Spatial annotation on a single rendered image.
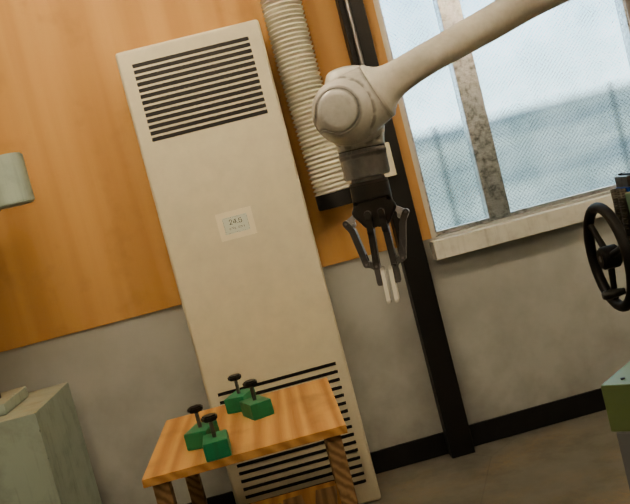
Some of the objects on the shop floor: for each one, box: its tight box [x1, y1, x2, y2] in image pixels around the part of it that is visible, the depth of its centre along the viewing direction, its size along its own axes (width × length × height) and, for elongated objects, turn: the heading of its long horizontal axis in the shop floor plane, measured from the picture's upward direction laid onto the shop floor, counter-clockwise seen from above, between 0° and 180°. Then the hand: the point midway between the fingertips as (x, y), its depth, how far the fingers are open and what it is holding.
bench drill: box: [0, 151, 102, 504], centre depth 299 cm, size 48×62×158 cm
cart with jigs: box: [142, 373, 359, 504], centre depth 270 cm, size 66×57×64 cm
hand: (390, 284), depth 166 cm, fingers closed
